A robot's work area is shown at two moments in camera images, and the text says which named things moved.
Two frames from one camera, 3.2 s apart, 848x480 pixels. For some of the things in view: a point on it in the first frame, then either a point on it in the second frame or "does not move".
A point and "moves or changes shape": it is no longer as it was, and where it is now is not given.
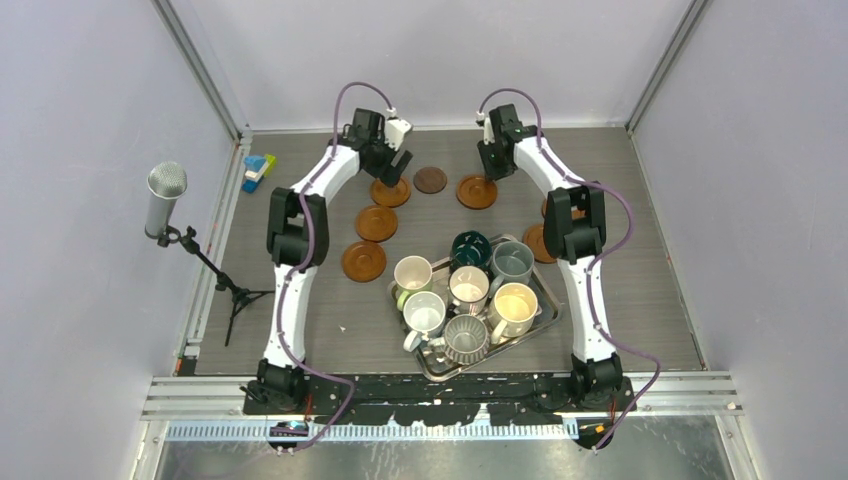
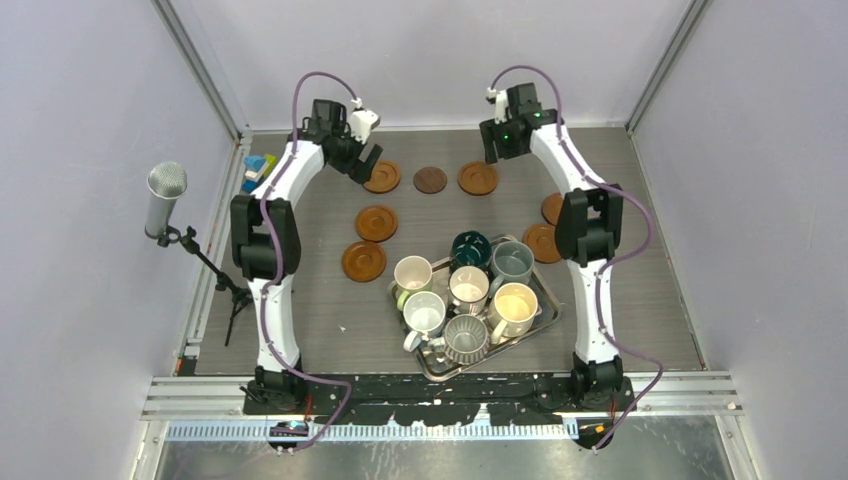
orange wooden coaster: (475, 192) moves or changes shape
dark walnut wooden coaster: (430, 180) does not move
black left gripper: (390, 174) -> (357, 170)
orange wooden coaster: (391, 196) moves or changes shape
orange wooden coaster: (363, 261) does not move
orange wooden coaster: (534, 237) does not move
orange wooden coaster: (376, 223) does not move
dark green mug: (470, 248) does not move
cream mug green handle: (412, 274) does not move
